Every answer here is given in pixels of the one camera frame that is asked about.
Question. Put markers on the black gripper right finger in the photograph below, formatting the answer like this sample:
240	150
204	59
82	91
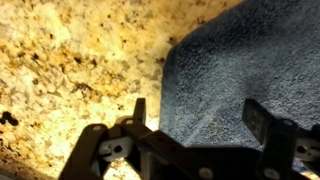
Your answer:
276	143

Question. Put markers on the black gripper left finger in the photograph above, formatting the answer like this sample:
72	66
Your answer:
90	150

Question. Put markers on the blue terry towel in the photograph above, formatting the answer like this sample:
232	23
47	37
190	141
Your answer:
250	60

